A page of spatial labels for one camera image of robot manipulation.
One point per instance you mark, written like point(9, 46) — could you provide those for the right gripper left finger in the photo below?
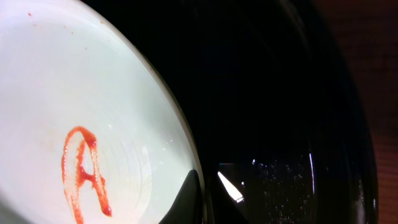
point(187, 207)

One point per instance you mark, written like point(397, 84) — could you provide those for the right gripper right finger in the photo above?
point(222, 207)

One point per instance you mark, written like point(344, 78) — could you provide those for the light blue plate top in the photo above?
point(89, 131)

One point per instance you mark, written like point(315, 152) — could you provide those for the black round tray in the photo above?
point(270, 103)

